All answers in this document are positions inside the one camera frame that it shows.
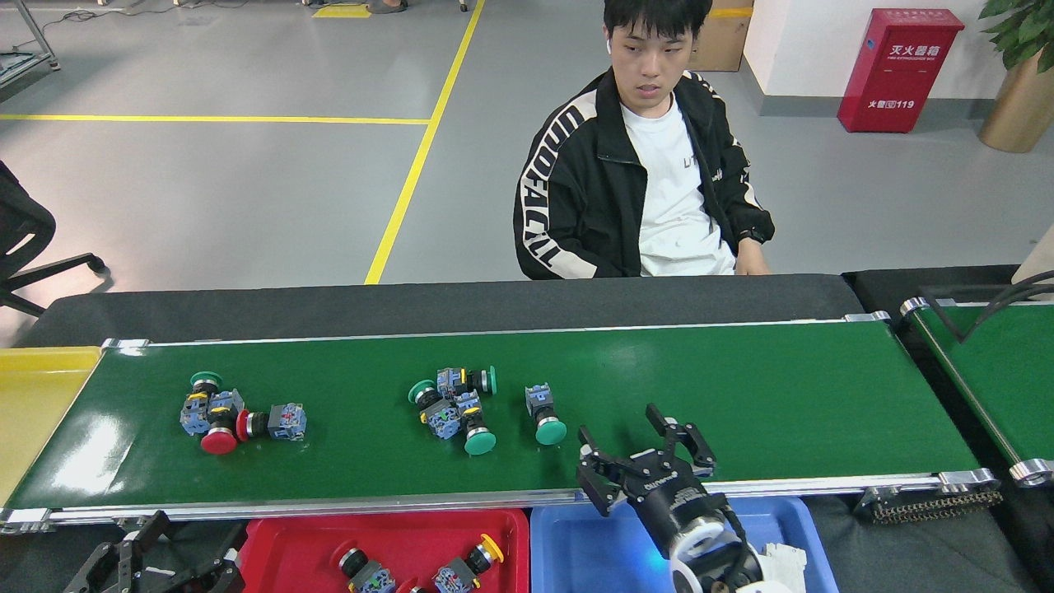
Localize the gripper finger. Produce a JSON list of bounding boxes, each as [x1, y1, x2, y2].
[[576, 425, 639, 518], [165, 539, 246, 593], [63, 510, 172, 593], [644, 402, 716, 480]]

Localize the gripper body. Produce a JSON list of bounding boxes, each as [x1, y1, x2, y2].
[[627, 460, 729, 546]]

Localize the green button switch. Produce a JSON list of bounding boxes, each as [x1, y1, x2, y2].
[[180, 371, 225, 437], [436, 365, 498, 399], [454, 390, 498, 457], [407, 378, 463, 441], [525, 382, 568, 447]]

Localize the red button switch blue base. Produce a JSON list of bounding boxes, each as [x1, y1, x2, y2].
[[236, 401, 308, 444], [330, 539, 397, 593]]

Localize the yellow button switch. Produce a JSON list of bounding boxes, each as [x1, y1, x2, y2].
[[431, 533, 506, 593]]

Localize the blue plastic tray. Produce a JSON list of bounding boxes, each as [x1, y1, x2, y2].
[[529, 495, 841, 593]]

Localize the red plastic tray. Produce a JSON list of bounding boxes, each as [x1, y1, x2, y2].
[[236, 508, 530, 593]]

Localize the yellow plastic tray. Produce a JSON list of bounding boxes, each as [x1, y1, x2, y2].
[[0, 347, 103, 505]]

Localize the green side conveyor belt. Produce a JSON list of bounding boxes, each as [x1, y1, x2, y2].
[[899, 296, 1054, 488]]

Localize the person's left hand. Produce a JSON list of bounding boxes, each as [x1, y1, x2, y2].
[[735, 239, 773, 277]]

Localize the person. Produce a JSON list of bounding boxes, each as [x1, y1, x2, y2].
[[512, 0, 776, 281]]

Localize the black office chair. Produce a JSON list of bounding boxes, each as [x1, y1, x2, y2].
[[0, 161, 107, 318]]

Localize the cardboard box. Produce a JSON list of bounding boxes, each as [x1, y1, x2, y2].
[[688, 7, 753, 72]]

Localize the red fire extinguisher box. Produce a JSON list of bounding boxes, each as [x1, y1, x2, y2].
[[837, 8, 965, 134]]

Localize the potted plant gold pot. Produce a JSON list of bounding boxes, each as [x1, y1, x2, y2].
[[978, 0, 1054, 154]]

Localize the metal rack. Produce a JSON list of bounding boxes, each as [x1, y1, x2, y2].
[[0, 0, 61, 91]]

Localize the black drive chain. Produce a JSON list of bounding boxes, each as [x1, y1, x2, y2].
[[856, 486, 1005, 525]]

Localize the black cable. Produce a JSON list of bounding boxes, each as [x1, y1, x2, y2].
[[918, 270, 1054, 343]]

